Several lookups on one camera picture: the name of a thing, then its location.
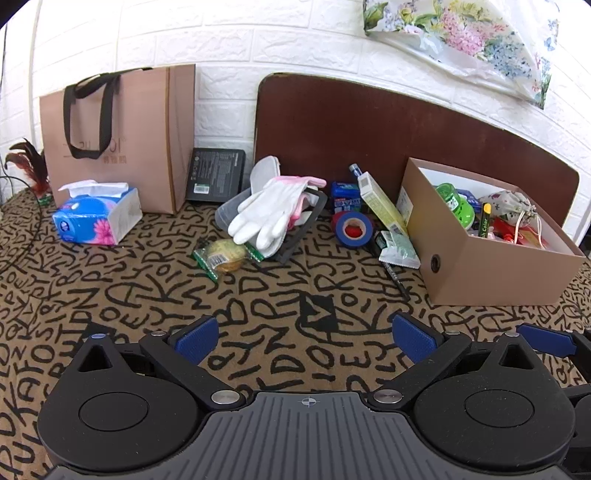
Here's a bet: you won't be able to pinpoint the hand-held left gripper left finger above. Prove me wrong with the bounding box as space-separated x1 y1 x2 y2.
69 316 246 413

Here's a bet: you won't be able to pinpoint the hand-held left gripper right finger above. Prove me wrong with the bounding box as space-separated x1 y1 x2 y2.
367 313 544 412

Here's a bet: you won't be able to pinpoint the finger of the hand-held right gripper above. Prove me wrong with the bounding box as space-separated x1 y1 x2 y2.
516 323 591 361

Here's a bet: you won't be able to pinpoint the green pastry snack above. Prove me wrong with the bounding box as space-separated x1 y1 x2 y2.
193 239 264 282

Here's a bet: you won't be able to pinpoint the brown cardboard shoe box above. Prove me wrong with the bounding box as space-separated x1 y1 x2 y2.
398 157 586 306

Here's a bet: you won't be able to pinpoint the white glove pink cuff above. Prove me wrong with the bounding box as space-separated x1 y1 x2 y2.
254 226 296 257
228 176 327 246

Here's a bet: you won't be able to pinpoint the black pen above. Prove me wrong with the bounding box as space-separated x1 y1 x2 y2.
369 244 410 302

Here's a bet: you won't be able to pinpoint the letter print tablecloth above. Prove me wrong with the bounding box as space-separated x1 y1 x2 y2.
0 189 591 480

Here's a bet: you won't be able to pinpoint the green white sachet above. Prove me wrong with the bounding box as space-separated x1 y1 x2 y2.
376 230 422 270

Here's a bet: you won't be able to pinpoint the red packet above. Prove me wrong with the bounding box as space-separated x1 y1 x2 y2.
492 219 551 250

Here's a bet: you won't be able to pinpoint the clear plastic container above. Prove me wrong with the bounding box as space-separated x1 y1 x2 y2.
215 188 259 230

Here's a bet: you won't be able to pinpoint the blue tape roll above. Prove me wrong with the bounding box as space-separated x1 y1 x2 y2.
331 211 376 248

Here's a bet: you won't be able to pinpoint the long green white box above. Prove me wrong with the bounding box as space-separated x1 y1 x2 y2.
358 172 410 237

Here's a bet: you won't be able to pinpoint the green plastic toy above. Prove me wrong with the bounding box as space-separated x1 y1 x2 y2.
434 183 476 230

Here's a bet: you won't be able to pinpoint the blue gum box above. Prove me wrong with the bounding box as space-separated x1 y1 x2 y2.
330 181 363 214

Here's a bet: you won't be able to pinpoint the blue pink tissue pack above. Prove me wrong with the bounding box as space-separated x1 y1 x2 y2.
52 180 143 246

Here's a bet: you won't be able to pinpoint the black flat box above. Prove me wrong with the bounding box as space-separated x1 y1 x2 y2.
185 148 247 204

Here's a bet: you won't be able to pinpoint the dark brown wooden board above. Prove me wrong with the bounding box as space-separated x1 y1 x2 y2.
254 73 581 228

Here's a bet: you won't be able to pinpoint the red black feather duster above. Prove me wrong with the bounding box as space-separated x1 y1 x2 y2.
4 137 52 205

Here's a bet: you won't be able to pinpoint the floral plastic bag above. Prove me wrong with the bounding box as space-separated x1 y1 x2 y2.
362 0 556 110

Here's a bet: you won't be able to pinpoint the floral drawstring pouch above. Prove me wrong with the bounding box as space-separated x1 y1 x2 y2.
480 191 537 228

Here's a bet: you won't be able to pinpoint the black rectangular frame lid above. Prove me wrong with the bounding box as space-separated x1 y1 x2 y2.
271 187 329 264

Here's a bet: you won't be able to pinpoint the brown paper bag black handles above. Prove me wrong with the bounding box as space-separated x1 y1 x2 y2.
39 65 197 216

